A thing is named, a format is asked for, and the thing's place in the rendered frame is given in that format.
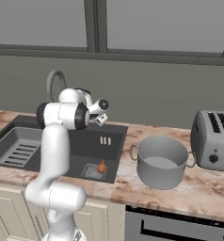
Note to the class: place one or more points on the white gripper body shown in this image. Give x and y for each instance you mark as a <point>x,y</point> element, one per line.
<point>102,119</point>

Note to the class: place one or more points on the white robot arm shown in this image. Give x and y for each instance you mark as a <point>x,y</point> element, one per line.
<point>54,147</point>

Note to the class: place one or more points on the brown onion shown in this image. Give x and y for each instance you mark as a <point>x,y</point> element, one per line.
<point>101,168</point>

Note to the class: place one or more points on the grey metal pot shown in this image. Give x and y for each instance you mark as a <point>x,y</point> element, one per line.
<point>161,171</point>

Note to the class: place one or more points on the dark grey sink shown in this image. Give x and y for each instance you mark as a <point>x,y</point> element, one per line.
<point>19,147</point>

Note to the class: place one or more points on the grey curved tap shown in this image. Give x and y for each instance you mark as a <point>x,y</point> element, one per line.
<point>50,78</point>

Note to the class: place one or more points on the cream cupboard door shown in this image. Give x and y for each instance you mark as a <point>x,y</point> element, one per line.
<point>95,222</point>
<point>10,213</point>

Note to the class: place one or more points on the grey toaster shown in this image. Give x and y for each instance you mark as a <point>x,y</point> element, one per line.
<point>208,141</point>

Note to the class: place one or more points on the black toaster knob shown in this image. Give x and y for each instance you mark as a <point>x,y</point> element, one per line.
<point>213,158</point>

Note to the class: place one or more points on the grey dishwasher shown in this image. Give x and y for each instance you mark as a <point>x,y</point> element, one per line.
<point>179,227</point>

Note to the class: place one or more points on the grey window frame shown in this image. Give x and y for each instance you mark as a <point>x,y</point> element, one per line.
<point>95,28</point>

